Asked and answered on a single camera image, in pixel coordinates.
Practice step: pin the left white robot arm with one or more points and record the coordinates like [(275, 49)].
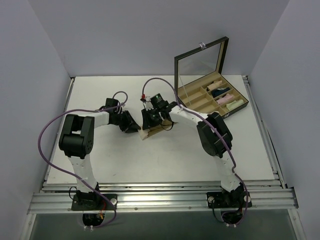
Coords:
[(77, 140)]

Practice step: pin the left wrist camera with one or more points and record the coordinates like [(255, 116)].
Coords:
[(111, 104)]

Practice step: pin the black compartment storage box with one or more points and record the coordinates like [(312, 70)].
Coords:
[(194, 70)]

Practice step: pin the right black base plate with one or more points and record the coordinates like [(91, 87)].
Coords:
[(226, 200)]

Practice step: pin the navy rolled underwear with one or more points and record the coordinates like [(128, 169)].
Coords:
[(219, 91)]

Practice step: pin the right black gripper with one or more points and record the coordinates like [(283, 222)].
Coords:
[(149, 117)]

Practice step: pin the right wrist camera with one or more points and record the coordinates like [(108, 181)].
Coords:
[(146, 101)]

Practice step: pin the aluminium rail frame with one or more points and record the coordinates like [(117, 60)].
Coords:
[(169, 172)]

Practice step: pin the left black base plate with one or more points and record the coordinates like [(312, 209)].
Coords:
[(93, 202)]

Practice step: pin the pale green rolled underwear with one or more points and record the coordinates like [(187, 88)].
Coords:
[(234, 104)]

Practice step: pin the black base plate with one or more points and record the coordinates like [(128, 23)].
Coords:
[(226, 200), (93, 202)]

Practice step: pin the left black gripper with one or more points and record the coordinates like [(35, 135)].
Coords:
[(125, 120)]

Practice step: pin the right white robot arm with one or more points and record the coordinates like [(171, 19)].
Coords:
[(215, 137)]

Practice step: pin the pink rolled underwear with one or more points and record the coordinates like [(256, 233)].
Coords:
[(225, 99)]

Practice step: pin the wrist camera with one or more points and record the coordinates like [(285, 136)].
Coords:
[(146, 101), (111, 104)]

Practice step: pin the beige rolled underwear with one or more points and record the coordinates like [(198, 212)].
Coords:
[(214, 85)]

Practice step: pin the tan brown underwear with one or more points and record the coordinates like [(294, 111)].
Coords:
[(164, 126)]

